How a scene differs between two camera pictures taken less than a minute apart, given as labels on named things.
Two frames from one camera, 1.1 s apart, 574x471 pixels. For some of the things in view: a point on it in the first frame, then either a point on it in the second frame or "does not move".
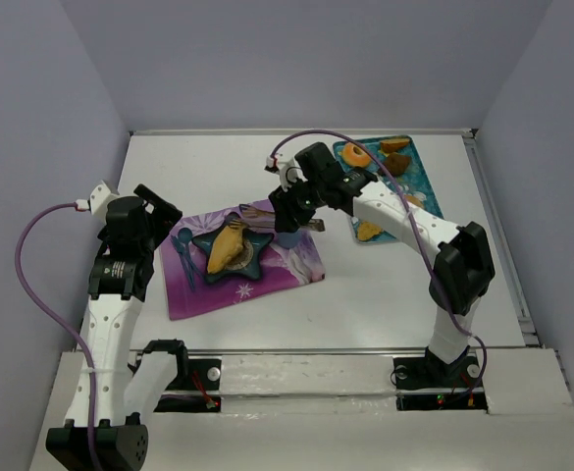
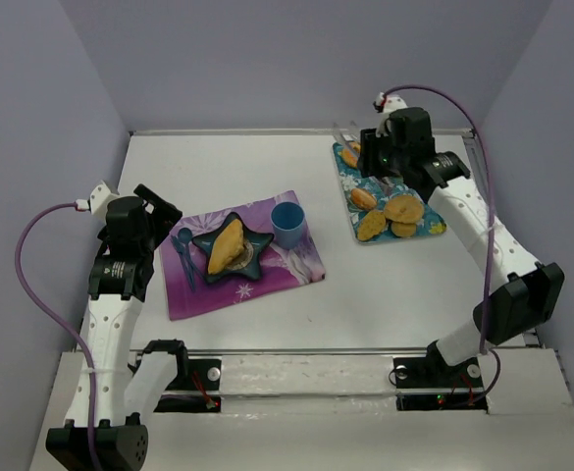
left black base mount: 192,375 does not move
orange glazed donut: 354,155 does not move
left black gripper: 158,205 does not move
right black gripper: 286,212 → 367,153
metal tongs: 262,218 → 351,139
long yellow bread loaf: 228,243 does not move
